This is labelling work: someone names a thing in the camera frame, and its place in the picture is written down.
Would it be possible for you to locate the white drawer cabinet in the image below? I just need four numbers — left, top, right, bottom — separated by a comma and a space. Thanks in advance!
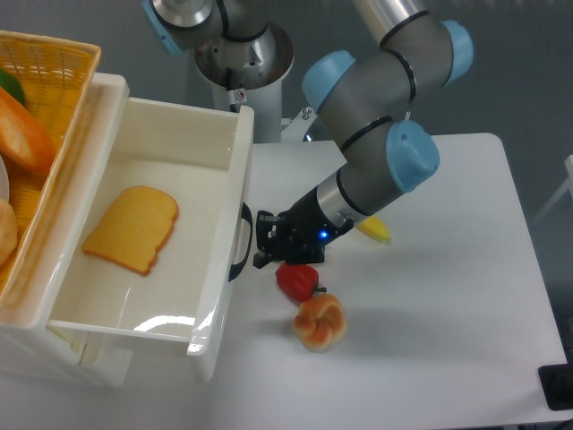
1, 73, 129, 385

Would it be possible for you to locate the orange baguette loaf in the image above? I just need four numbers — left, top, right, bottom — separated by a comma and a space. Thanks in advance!
1, 88, 56, 176

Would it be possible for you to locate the knotted bread roll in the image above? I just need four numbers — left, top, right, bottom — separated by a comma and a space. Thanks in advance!
293, 293, 346, 352

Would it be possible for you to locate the round bun in basket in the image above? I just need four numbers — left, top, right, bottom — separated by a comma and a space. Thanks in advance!
0, 199, 18, 264

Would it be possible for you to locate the toast bread slice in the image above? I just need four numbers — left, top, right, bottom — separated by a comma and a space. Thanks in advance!
81, 185, 179, 276

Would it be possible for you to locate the yellow woven basket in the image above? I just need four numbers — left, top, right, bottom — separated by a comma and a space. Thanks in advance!
1, 30, 101, 303

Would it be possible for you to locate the green pepper in basket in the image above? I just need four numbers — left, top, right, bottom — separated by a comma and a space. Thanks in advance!
0, 69, 26, 107

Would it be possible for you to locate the white frame at right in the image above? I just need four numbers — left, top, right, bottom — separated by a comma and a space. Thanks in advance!
533, 155, 572, 225

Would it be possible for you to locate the black device at edge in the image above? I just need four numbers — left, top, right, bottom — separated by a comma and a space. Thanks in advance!
538, 364, 572, 411

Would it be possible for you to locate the red bell pepper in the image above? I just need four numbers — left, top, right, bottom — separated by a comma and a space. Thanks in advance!
275, 263, 328, 304

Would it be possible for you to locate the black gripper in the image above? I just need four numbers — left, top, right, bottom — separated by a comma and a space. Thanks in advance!
252, 188, 354, 269

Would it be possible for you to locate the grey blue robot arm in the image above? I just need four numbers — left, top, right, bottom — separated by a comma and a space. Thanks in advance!
142, 1, 474, 268

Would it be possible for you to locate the yellow banana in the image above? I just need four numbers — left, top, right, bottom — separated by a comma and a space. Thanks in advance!
356, 216, 391, 243

